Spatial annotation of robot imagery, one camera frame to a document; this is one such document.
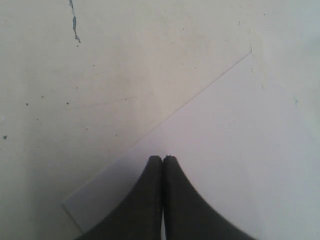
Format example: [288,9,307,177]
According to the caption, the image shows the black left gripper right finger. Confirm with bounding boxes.
[162,155,253,240]

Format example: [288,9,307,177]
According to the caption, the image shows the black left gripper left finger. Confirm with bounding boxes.
[78,155,163,240]

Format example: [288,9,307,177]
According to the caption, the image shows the white paper sheet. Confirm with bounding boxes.
[63,54,320,240]

